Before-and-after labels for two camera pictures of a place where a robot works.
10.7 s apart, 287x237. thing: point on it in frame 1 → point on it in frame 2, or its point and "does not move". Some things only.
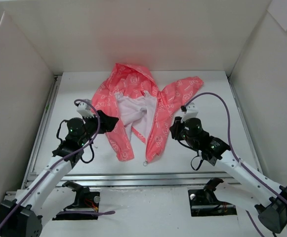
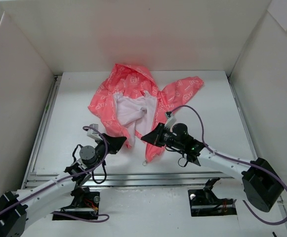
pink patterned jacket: (142, 108) does not move
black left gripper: (103, 121) → (106, 143)
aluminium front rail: (151, 178) does not move
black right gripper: (176, 130) → (159, 136)
